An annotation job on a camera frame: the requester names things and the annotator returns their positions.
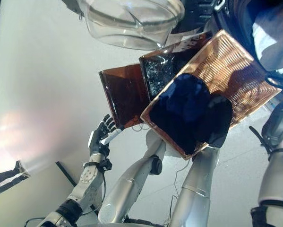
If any grey front-load washing machine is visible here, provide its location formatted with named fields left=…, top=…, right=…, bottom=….
left=169, top=0, right=283, bottom=79

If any black garment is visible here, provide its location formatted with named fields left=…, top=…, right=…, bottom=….
left=150, top=92, right=234, bottom=155

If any dark clear plastic box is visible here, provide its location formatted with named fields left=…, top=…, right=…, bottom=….
left=138, top=30, right=214, bottom=103

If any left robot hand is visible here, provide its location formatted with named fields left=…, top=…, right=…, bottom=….
left=88, top=114, right=125, bottom=157

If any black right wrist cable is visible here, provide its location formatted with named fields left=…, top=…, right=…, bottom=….
left=263, top=70, right=283, bottom=88

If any white garment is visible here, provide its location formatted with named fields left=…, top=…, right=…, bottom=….
left=251, top=14, right=283, bottom=72

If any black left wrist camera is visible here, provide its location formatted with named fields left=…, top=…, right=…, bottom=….
left=100, top=158, right=113, bottom=171

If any blue garment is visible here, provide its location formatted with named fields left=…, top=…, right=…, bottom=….
left=153, top=73, right=212, bottom=123

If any grey robot torso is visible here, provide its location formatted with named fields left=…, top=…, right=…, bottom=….
left=89, top=216, right=172, bottom=227

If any woven wicker laundry basket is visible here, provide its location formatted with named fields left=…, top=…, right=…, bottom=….
left=140, top=29, right=283, bottom=162

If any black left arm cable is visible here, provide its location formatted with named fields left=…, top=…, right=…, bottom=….
left=25, top=170, right=108, bottom=227

